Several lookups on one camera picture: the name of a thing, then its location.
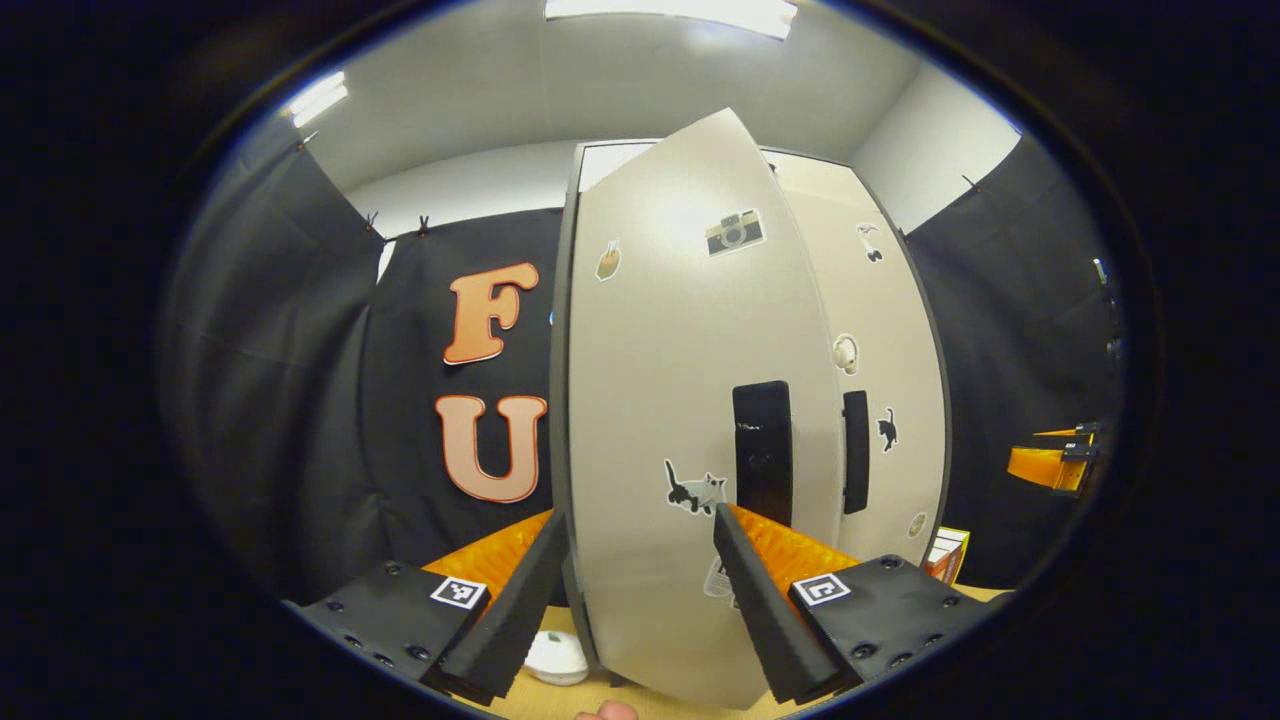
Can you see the orange and white box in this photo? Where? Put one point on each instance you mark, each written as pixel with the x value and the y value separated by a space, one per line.
pixel 946 555

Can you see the ceiling light panel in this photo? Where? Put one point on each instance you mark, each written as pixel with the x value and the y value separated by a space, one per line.
pixel 318 98
pixel 670 12

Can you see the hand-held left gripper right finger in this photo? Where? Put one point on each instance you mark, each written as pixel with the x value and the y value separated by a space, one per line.
pixel 765 610

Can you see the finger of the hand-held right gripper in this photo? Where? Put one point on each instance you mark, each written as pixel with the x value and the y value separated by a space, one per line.
pixel 1065 432
pixel 1040 468

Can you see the white shoe cabinet door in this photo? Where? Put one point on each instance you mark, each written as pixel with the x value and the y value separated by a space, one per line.
pixel 650 400
pixel 900 330

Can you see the black backdrop cloth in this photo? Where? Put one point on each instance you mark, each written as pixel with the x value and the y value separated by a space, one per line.
pixel 300 400
pixel 1000 330

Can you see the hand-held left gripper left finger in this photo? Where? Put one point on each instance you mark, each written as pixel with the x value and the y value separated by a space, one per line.
pixel 510 615

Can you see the white round object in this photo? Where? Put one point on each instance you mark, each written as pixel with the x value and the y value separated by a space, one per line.
pixel 558 658

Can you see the white shoe cabinet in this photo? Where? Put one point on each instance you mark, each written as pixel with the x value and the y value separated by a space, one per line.
pixel 650 400

